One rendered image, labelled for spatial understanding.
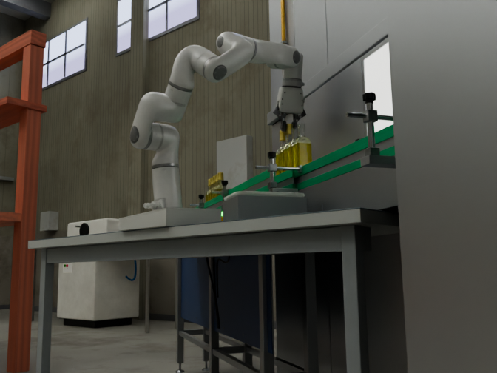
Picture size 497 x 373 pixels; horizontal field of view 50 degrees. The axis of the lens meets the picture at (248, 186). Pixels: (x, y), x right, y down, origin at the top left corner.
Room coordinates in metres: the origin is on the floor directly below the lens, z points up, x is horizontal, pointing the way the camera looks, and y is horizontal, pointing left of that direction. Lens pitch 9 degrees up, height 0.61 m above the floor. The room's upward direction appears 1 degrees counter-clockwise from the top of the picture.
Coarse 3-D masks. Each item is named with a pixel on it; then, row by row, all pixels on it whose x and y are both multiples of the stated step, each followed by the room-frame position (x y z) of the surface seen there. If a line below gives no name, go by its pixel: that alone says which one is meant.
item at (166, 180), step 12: (156, 168) 1.79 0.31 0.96; (168, 168) 1.78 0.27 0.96; (156, 180) 1.79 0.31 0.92; (168, 180) 1.78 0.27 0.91; (156, 192) 1.79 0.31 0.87; (168, 192) 1.78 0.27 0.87; (180, 192) 1.82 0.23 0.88; (144, 204) 1.77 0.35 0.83; (156, 204) 1.76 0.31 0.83; (168, 204) 1.78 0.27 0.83; (180, 204) 1.81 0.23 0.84
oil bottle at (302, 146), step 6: (300, 138) 1.90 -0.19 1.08; (306, 138) 1.91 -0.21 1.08; (294, 144) 1.92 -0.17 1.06; (300, 144) 1.90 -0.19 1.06; (306, 144) 1.90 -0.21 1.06; (294, 150) 1.92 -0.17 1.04; (300, 150) 1.90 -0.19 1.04; (306, 150) 1.90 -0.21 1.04; (294, 156) 1.93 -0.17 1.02; (300, 156) 1.90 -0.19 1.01; (306, 156) 1.90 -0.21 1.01; (294, 162) 1.93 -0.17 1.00; (300, 162) 1.90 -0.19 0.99; (306, 162) 1.90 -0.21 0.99
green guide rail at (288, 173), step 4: (284, 172) 1.93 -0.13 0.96; (288, 172) 1.89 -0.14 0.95; (292, 172) 1.86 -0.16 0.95; (276, 176) 2.01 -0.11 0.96; (280, 176) 1.96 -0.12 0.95; (284, 176) 1.93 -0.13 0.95; (288, 176) 1.89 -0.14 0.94; (292, 176) 1.86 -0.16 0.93; (276, 180) 2.01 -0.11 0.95; (280, 180) 1.96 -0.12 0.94; (284, 180) 1.93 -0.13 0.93; (288, 180) 1.90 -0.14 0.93; (292, 180) 1.87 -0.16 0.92; (280, 184) 1.97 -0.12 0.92; (284, 184) 1.94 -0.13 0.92; (288, 184) 1.90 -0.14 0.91; (292, 184) 1.86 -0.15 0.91; (288, 188) 1.89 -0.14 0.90; (292, 188) 1.86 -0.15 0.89
